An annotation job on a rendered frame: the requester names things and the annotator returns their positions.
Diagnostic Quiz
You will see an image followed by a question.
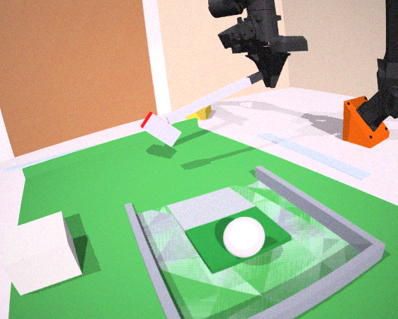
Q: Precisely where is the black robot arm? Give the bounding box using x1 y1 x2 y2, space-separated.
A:
208 0 398 132

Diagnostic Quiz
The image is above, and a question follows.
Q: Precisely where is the white cube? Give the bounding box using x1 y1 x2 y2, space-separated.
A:
2 211 82 295

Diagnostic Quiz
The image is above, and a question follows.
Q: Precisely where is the green putting mat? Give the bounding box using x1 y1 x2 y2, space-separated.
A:
8 127 398 319

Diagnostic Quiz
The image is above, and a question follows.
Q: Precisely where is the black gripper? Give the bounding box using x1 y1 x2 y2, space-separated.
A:
232 9 308 89

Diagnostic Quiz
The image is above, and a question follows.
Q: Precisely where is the yellow block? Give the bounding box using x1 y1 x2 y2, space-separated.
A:
186 105 212 121

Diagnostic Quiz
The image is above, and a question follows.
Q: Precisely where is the white ball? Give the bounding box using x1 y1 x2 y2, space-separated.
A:
223 217 265 258

